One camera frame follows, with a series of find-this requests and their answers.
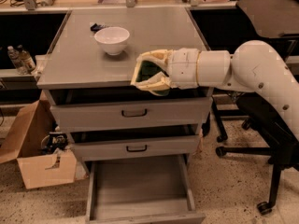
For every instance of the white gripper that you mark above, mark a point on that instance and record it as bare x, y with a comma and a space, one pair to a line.
183, 67

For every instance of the dark green sponge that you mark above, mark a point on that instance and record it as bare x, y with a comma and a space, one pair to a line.
149, 70

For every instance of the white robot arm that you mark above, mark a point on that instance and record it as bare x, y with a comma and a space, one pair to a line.
254, 67

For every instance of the grey drawer cabinet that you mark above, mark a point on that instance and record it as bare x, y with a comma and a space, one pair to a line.
78, 63

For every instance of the small dark object on counter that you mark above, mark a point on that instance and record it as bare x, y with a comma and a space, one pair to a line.
97, 27

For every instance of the grey middle drawer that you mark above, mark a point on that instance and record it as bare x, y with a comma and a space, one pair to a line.
133, 148

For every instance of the grey drawer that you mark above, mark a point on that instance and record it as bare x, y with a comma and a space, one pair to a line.
89, 110
133, 148
147, 190

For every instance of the grey top drawer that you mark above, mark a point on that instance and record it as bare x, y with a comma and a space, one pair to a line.
89, 110

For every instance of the grey bottom drawer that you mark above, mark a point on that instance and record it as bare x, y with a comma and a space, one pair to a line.
147, 190

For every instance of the white ceramic bowl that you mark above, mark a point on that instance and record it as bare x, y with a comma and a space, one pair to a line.
112, 40

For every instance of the black office chair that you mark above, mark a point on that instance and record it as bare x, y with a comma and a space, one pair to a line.
283, 146

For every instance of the dark items in box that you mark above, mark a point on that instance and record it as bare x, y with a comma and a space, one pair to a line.
52, 142

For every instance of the brown plastic bottle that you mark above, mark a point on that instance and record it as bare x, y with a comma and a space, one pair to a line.
26, 58

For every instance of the clear plastic bottle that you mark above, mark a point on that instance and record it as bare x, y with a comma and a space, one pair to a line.
15, 58

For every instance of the cardboard box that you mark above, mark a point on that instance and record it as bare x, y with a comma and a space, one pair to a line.
24, 144

